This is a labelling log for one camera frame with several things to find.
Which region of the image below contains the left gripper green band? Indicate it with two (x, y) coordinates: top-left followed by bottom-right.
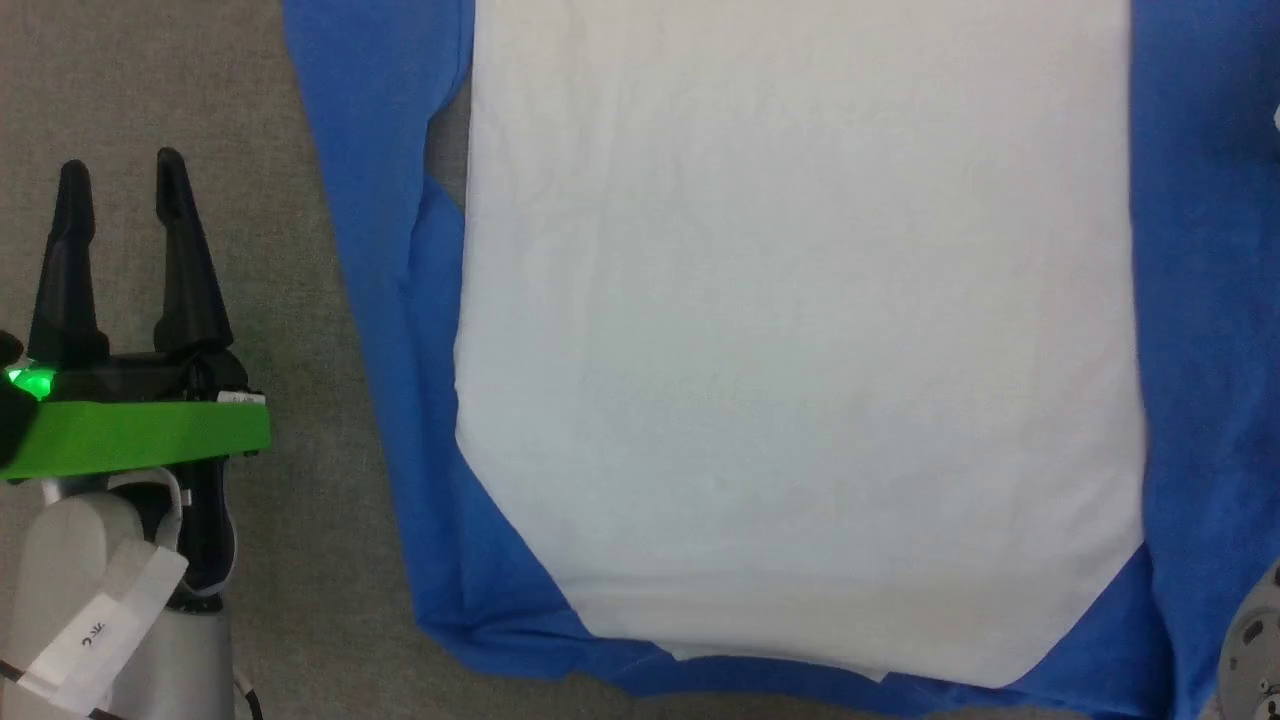
(0, 147), (273, 483)

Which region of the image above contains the white shirt with blue sleeves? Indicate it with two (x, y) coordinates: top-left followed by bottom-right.
(280, 0), (1280, 720)

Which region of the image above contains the white label tag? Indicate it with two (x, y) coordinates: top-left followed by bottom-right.
(0, 545), (191, 713)

